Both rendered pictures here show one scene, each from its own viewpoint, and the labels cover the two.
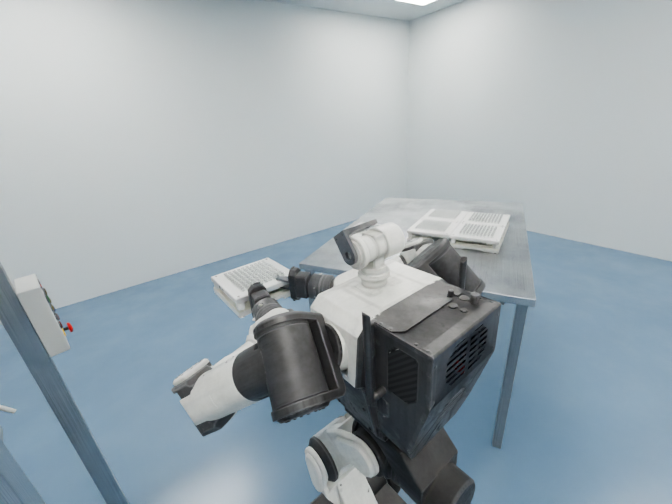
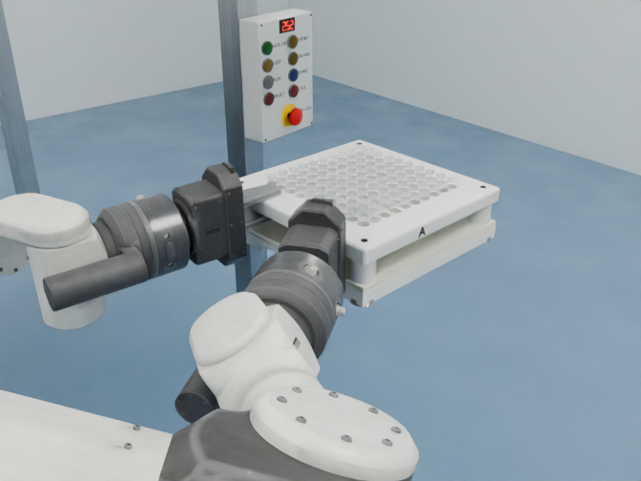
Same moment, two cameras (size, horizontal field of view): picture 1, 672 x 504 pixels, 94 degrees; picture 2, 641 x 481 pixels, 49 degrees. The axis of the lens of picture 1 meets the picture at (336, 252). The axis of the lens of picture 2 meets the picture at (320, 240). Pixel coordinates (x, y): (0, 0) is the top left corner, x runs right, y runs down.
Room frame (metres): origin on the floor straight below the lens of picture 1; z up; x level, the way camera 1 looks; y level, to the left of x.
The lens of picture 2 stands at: (0.93, -0.49, 1.43)
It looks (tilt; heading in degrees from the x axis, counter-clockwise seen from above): 28 degrees down; 84
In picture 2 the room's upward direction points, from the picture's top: straight up
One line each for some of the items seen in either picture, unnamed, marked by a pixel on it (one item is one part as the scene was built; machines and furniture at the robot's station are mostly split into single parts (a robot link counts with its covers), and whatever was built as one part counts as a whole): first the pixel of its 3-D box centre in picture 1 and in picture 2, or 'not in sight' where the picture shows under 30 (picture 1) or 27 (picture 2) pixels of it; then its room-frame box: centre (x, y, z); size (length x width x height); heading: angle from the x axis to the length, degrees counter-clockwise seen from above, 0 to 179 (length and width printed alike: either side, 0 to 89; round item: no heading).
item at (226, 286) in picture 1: (254, 278); (361, 192); (1.06, 0.31, 1.07); 0.25 x 0.24 x 0.02; 127
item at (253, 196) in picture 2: not in sight; (255, 192); (0.93, 0.28, 1.09); 0.06 x 0.03 x 0.02; 29
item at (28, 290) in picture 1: (42, 314); (278, 75); (1.00, 1.07, 1.02); 0.17 x 0.06 x 0.26; 44
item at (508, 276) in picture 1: (430, 230); not in sight; (1.96, -0.63, 0.88); 1.50 x 1.10 x 0.04; 152
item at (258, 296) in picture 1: (263, 307); (186, 225); (0.85, 0.24, 1.07); 0.12 x 0.10 x 0.13; 29
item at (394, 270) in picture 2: (256, 289); (360, 226); (1.06, 0.31, 1.02); 0.24 x 0.24 x 0.02; 37
